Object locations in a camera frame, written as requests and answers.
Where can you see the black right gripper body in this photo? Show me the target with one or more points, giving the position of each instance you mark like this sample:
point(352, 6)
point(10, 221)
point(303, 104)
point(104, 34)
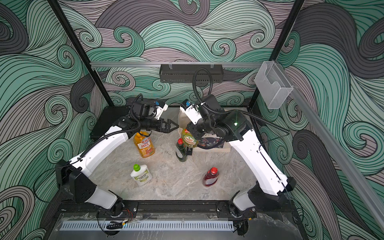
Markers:
point(204, 126)

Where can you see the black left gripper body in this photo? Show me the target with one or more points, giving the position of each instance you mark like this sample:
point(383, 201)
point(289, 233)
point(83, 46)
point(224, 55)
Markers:
point(152, 124)

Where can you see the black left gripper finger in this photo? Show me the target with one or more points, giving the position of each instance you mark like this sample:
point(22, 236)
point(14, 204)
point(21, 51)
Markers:
point(170, 127)
point(170, 122)

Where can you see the yellow-green soap bottle red cap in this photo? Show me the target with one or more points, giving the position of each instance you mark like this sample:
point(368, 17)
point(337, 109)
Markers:
point(188, 139)

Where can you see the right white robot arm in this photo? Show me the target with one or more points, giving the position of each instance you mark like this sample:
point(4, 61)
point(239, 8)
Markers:
point(233, 127)

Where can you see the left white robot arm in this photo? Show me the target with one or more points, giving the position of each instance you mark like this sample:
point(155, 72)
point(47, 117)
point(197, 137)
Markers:
point(73, 177)

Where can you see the cream canvas shopping bag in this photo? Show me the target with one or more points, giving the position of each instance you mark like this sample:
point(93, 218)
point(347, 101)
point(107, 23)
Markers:
point(207, 141)

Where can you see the large orange soap bottle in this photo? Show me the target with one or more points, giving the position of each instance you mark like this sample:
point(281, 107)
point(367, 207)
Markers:
point(143, 142)

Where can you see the dark green bottle red cap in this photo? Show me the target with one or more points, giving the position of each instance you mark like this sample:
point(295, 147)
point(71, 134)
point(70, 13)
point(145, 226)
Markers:
point(181, 152)

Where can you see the white bottle green cap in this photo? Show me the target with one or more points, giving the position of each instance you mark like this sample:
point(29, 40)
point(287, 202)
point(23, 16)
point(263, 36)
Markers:
point(141, 174)

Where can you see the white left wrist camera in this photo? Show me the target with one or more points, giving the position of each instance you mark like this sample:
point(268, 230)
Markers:
point(160, 107)

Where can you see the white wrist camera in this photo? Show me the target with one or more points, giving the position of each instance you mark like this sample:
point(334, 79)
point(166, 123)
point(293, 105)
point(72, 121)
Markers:
point(160, 107)
point(191, 112)

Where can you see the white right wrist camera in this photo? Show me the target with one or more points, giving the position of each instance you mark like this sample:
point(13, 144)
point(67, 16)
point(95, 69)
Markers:
point(191, 112)

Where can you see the clear plastic wall bin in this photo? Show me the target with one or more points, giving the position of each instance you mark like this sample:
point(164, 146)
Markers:
point(273, 84)

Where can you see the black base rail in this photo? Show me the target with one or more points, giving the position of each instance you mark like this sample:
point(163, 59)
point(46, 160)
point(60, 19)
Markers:
point(221, 208)

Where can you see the white slotted cable duct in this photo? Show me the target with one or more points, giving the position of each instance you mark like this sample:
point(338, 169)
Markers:
point(150, 226)

